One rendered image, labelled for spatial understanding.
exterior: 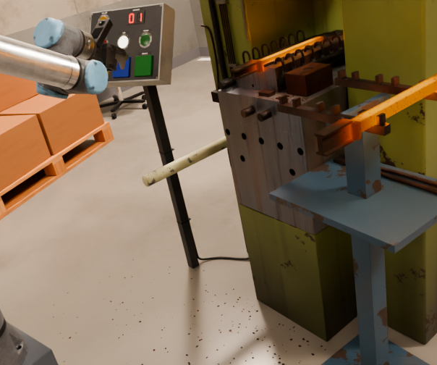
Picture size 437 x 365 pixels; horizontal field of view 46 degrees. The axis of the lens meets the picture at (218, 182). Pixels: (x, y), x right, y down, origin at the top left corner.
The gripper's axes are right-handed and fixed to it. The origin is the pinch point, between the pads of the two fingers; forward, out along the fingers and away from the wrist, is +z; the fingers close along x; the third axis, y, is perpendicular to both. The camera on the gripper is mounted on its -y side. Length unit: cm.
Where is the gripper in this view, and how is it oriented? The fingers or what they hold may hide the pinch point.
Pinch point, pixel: (125, 56)
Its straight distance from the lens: 184.4
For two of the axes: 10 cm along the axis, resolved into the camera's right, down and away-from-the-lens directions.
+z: 4.6, 0.3, 8.9
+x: 8.9, 0.5, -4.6
